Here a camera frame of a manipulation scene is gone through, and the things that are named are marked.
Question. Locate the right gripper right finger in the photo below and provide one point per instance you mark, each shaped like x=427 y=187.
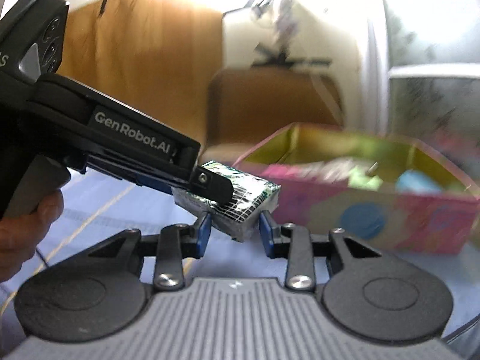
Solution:
x=371 y=294

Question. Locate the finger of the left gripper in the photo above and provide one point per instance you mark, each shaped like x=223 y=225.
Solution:
x=198 y=181

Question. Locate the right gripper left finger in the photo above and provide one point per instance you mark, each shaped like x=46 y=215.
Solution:
x=101 y=290

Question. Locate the green patterned tissue pack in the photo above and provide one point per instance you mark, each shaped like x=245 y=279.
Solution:
x=239 y=217

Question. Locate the person's left hand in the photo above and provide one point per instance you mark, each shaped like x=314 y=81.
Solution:
x=21 y=235

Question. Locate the brown seat cushion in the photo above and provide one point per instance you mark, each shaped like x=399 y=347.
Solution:
x=246 y=105

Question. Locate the pink open box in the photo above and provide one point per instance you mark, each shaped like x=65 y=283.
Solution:
x=396 y=193

